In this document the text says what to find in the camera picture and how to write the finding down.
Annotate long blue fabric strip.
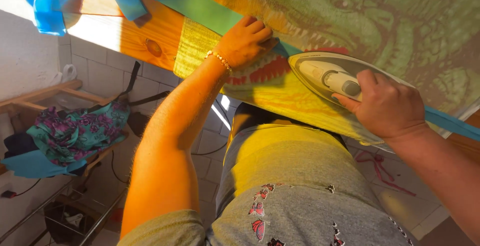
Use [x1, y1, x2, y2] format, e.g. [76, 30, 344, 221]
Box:
[107, 0, 480, 142]

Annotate white plastic bag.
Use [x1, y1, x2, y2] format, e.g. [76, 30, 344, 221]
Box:
[61, 64, 78, 83]

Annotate olive shirt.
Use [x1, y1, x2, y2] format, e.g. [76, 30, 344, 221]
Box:
[117, 209, 208, 246]

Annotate yellow green dinosaur towel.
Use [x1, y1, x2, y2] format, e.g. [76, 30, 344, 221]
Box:
[173, 0, 480, 154]

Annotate white and grey clothes iron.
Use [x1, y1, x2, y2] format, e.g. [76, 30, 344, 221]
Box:
[288, 52, 417, 109]

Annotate black bag strap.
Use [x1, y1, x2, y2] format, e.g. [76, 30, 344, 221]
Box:
[115, 61, 170, 108]

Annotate wooden chair with clothes heap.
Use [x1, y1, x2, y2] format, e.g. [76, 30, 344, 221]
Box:
[0, 79, 131, 179]

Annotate pink ribbon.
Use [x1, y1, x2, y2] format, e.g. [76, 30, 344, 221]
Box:
[354, 150, 417, 198]

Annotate black power cable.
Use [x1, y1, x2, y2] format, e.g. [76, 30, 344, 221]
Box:
[110, 150, 130, 185]

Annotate person's left hand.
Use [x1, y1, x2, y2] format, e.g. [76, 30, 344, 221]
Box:
[212, 15, 280, 71]

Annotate metal wire rack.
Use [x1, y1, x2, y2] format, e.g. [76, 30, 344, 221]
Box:
[0, 178, 129, 246]

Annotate blue cloth piece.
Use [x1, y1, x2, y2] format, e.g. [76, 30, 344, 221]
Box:
[22, 0, 92, 37]

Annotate person's right hand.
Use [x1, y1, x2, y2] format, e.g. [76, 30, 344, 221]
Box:
[332, 70, 428, 142]

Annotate pearl bead bracelet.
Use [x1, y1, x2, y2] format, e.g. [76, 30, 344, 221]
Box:
[204, 50, 233, 73]

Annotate grey butterfly print shorts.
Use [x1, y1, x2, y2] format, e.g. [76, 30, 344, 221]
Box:
[207, 124, 418, 246]

